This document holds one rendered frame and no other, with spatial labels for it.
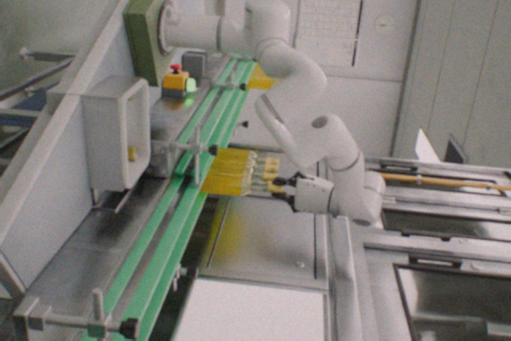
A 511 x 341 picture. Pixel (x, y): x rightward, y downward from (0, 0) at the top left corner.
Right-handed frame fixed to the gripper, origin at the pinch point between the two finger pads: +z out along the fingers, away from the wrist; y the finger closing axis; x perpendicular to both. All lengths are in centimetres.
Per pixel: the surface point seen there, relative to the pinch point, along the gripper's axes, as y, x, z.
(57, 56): 13, -46, 117
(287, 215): -12.9, -7.4, -1.0
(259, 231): -12.9, 5.2, 3.5
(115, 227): 6, 45, 23
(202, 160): 6.0, 5.7, 21.9
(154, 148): 14.0, 20.1, 28.6
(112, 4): 46, 3, 51
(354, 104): -159, -588, 66
